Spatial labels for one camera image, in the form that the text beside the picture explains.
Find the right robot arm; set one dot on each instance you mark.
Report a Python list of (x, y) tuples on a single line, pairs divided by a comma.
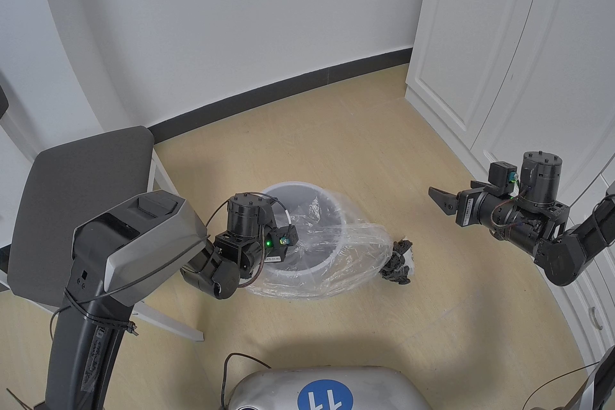
[(562, 259)]

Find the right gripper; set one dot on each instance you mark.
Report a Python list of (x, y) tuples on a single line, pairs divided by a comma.
[(485, 211)]

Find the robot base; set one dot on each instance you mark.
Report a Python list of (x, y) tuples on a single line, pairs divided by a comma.
[(326, 389)]

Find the black plastic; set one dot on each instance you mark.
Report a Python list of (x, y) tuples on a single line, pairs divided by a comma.
[(396, 266)]

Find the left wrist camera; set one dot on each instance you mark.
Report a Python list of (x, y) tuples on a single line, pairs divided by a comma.
[(287, 237)]

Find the clear plastic bag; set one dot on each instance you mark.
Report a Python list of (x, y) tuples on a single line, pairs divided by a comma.
[(346, 254)]

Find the grey seat white chair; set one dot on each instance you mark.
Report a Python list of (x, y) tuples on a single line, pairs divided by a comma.
[(81, 177)]

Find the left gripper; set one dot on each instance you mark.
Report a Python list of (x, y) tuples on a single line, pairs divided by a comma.
[(259, 261)]

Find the white plastic wrapper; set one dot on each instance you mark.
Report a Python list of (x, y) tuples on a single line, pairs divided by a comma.
[(409, 264)]

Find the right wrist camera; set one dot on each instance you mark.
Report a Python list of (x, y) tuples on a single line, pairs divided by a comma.
[(502, 177)]

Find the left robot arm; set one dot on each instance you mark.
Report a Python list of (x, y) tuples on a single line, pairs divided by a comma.
[(134, 244)]

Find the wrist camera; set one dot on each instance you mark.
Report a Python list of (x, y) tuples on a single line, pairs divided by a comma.
[(287, 237), (502, 177)]

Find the white wardrobe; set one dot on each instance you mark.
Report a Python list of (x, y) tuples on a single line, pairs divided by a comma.
[(504, 62)]

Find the white trash bin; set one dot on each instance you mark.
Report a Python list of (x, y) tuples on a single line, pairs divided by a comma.
[(293, 199)]

